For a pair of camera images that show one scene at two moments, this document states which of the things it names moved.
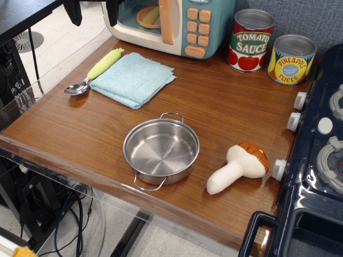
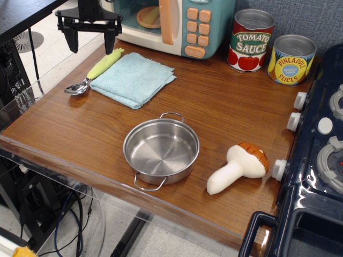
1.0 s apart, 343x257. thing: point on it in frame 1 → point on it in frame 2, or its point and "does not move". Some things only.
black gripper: [73, 8] → [88, 15]
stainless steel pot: [161, 150] does not move
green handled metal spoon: [79, 88] does not move
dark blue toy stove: [310, 212] does not move
